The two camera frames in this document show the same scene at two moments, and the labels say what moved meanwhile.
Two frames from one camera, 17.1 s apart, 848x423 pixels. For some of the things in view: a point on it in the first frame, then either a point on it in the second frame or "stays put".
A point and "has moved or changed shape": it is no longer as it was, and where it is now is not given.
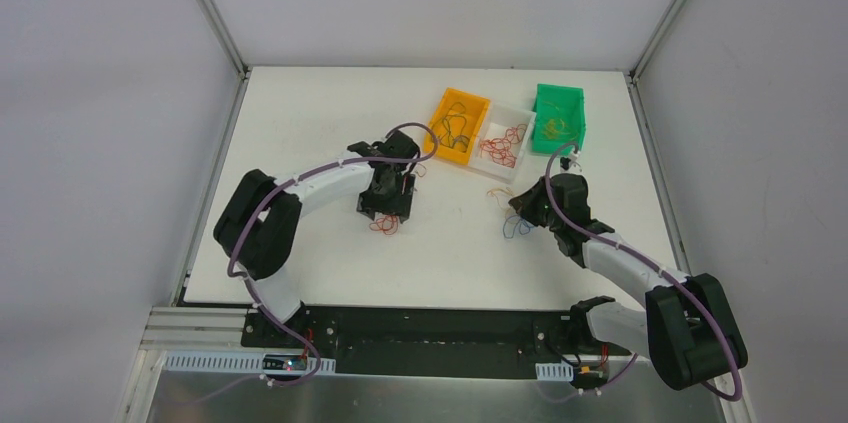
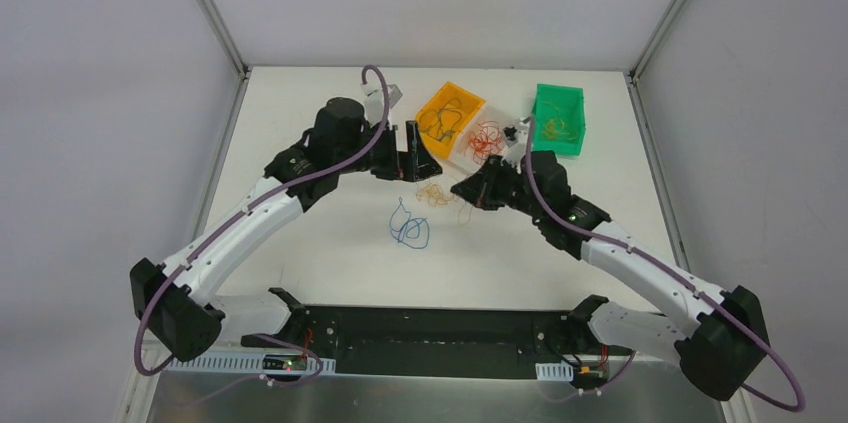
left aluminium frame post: (215, 17) stays put
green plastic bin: (560, 119) stays put
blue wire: (515, 226) to (413, 232)
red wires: (498, 147) has moved or changed shape
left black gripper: (383, 206) to (409, 150)
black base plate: (433, 340) stays put
